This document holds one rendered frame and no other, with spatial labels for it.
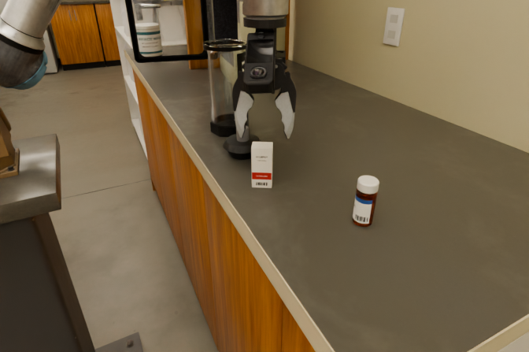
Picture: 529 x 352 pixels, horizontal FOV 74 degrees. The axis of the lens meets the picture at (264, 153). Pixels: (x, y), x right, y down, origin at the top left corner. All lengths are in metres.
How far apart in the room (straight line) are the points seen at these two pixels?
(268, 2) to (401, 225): 0.41
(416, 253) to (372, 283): 0.10
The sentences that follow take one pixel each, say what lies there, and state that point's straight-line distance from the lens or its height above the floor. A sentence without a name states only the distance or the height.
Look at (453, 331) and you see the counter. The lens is 0.51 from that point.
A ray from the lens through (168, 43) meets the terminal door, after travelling 1.55.
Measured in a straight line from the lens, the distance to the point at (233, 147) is 0.78.
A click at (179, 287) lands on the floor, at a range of 1.82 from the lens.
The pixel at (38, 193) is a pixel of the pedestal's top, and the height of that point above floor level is 0.94.
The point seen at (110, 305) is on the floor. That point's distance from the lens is 1.84.
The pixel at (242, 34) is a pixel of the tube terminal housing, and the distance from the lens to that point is 1.27.
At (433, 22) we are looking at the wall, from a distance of 1.19.
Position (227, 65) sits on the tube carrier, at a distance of 0.85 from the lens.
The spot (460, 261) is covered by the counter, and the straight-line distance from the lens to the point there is 0.60.
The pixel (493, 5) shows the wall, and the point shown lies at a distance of 1.09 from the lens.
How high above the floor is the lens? 1.31
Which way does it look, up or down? 27 degrees down
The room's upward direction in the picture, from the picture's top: straight up
